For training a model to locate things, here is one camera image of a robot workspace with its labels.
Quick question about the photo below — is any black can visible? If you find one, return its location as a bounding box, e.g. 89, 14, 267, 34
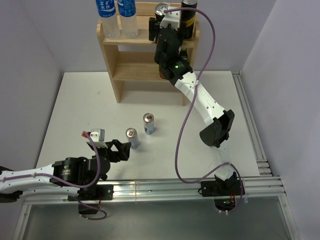
180, 0, 198, 39
154, 2, 170, 21

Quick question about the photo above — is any silver can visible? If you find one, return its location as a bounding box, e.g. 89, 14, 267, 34
143, 113, 155, 135
125, 127, 140, 149

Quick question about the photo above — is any water bottle blue label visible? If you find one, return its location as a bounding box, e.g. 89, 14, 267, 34
95, 0, 120, 39
117, 0, 139, 39

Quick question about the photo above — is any black can front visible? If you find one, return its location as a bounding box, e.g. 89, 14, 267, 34
180, 0, 198, 39

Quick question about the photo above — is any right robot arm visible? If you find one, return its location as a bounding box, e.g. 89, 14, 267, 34
148, 16, 235, 149

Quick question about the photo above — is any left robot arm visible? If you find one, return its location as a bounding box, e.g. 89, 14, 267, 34
0, 139, 131, 203

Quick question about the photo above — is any wooden two-tier shelf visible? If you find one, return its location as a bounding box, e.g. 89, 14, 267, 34
96, 1, 201, 107

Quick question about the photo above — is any green glass bottle right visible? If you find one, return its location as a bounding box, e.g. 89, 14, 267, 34
179, 48, 189, 63

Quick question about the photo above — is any green glass bottle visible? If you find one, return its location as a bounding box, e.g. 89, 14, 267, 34
179, 48, 189, 63
159, 66, 166, 79

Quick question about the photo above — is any green glass bottle left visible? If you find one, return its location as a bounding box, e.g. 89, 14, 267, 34
159, 66, 166, 79

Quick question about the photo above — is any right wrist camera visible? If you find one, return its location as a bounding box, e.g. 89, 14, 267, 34
160, 9, 181, 32

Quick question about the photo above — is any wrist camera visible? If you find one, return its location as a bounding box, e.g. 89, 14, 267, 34
160, 9, 181, 32
81, 128, 107, 148

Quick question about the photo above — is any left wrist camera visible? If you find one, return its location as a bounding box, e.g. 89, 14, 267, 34
81, 128, 107, 148

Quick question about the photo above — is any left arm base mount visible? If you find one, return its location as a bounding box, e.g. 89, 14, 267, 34
67, 184, 114, 219

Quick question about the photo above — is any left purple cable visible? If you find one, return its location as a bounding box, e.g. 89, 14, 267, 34
0, 132, 108, 221

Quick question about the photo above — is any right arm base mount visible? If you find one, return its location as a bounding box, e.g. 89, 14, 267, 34
198, 180, 246, 215

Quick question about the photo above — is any aluminium side rail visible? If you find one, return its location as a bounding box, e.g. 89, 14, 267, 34
231, 71, 273, 177

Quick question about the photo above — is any aluminium front rail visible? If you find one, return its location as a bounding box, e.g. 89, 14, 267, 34
23, 178, 287, 205

